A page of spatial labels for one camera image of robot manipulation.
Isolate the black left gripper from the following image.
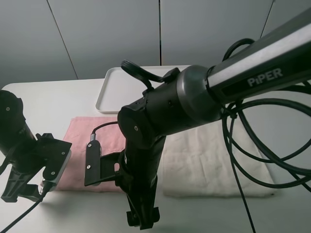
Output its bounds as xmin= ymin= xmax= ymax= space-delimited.
xmin=1 ymin=133 xmax=72 ymax=202

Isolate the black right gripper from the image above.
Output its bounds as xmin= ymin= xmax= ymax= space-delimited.
xmin=100 ymin=136 xmax=166 ymax=230

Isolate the pink towel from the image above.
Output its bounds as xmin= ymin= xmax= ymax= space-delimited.
xmin=56 ymin=116 xmax=125 ymax=192

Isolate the white towel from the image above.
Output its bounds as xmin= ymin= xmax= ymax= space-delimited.
xmin=161 ymin=119 xmax=277 ymax=198

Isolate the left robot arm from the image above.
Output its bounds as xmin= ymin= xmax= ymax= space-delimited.
xmin=0 ymin=90 xmax=72 ymax=202

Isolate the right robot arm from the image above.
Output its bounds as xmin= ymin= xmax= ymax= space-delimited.
xmin=106 ymin=10 xmax=311 ymax=230

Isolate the white rectangular plastic tray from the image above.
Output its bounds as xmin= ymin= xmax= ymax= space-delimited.
xmin=95 ymin=64 xmax=192 ymax=115

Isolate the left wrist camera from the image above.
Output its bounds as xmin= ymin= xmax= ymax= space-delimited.
xmin=41 ymin=150 xmax=71 ymax=191

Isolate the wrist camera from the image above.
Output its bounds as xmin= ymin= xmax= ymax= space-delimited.
xmin=41 ymin=150 xmax=71 ymax=191
xmin=84 ymin=140 xmax=101 ymax=186

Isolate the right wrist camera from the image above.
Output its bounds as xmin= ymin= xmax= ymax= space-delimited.
xmin=84 ymin=140 xmax=101 ymax=186

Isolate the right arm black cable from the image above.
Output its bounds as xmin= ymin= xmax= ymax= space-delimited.
xmin=121 ymin=38 xmax=311 ymax=233

